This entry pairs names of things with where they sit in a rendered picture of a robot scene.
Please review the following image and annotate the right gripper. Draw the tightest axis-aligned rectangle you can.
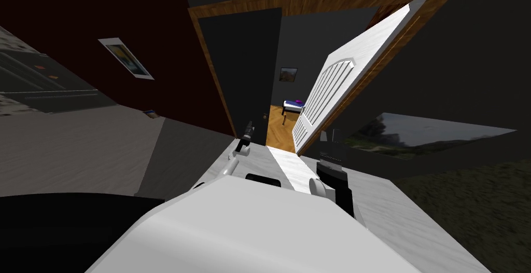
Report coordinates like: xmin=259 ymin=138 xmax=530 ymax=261
xmin=318 ymin=129 xmax=345 ymax=173

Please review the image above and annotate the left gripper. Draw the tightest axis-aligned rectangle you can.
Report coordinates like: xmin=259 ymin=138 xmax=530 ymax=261
xmin=236 ymin=121 xmax=256 ymax=149

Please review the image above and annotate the bed with purple pillow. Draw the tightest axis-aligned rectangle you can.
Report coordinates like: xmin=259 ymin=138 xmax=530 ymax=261
xmin=282 ymin=99 xmax=306 ymax=126

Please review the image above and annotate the dark door leaf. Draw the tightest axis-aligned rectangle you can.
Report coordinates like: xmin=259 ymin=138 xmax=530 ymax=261
xmin=198 ymin=7 xmax=283 ymax=146

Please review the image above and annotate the white panelled door leaf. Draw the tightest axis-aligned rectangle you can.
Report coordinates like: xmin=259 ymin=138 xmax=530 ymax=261
xmin=292 ymin=0 xmax=432 ymax=156

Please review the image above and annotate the dark framed landscape picture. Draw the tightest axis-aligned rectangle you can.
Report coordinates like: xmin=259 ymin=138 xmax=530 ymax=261
xmin=278 ymin=67 xmax=299 ymax=83

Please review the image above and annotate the large landscape window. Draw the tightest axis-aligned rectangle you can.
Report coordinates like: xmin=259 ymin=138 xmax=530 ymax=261
xmin=343 ymin=113 xmax=518 ymax=160

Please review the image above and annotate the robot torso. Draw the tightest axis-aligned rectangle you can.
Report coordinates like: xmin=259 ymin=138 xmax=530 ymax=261
xmin=85 ymin=173 xmax=421 ymax=273

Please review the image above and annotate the dark grey refrigerator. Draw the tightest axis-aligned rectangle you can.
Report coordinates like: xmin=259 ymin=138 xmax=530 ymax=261
xmin=0 ymin=25 xmax=118 ymax=117

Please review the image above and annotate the white framed wall picture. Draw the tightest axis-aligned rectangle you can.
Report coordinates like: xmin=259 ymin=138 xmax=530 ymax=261
xmin=97 ymin=37 xmax=156 ymax=81

